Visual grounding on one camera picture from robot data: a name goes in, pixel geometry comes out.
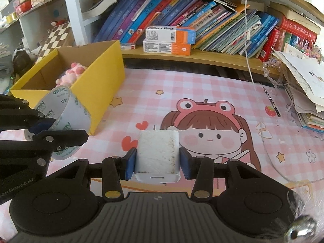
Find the clear tape roll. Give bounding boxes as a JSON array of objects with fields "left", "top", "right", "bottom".
[{"left": 24, "top": 86, "right": 92, "bottom": 160}]

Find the white shelf unit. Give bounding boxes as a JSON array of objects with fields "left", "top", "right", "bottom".
[{"left": 0, "top": 0, "right": 110, "bottom": 47}]

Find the yellow cardboard box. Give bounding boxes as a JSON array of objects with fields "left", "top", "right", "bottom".
[{"left": 10, "top": 40, "right": 126, "bottom": 136}]

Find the stack of papers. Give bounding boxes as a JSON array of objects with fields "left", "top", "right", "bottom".
[{"left": 270, "top": 43, "right": 324, "bottom": 137}]

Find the black pencil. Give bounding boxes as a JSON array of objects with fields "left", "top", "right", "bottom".
[{"left": 262, "top": 86, "right": 281, "bottom": 118}]

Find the white cable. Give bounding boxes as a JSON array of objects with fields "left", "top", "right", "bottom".
[{"left": 243, "top": 0, "right": 255, "bottom": 84}]

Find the wooden chessboard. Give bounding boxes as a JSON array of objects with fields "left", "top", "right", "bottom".
[{"left": 35, "top": 21, "right": 73, "bottom": 64}]

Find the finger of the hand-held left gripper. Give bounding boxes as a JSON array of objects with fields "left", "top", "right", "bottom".
[
  {"left": 0, "top": 129, "right": 90, "bottom": 162},
  {"left": 0, "top": 94, "right": 55, "bottom": 135}
]

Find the red round object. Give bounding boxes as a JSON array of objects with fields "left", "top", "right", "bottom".
[{"left": 16, "top": 1, "right": 32, "bottom": 14}]

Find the wooden bookshelf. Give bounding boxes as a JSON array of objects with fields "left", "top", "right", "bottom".
[{"left": 121, "top": 0, "right": 324, "bottom": 76}]

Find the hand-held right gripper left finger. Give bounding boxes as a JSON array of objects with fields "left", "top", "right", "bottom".
[{"left": 51, "top": 148, "right": 138, "bottom": 203}]

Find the brown leather bag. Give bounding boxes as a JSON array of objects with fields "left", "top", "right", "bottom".
[{"left": 12, "top": 48, "right": 39, "bottom": 69}]

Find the white charger plug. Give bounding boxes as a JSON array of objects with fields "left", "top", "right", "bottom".
[{"left": 133, "top": 125, "right": 182, "bottom": 185}]

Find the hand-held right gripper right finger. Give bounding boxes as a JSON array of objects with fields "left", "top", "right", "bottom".
[{"left": 179, "top": 147, "right": 265, "bottom": 200}]

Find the thick open book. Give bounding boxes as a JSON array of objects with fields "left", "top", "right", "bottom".
[{"left": 82, "top": 0, "right": 118, "bottom": 20}]

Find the silver round bell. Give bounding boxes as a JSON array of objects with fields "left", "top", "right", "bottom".
[{"left": 287, "top": 215, "right": 317, "bottom": 242}]

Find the pink plush toy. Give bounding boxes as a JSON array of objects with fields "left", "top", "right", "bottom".
[{"left": 56, "top": 62, "right": 90, "bottom": 87}]

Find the row of colourful books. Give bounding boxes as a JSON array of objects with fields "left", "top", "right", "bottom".
[{"left": 92, "top": 0, "right": 319, "bottom": 62}]

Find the pink printed desk mat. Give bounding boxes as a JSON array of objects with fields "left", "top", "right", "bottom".
[{"left": 0, "top": 67, "right": 324, "bottom": 236}]

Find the string of beads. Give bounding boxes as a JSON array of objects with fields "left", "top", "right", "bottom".
[{"left": 261, "top": 56, "right": 282, "bottom": 78}]

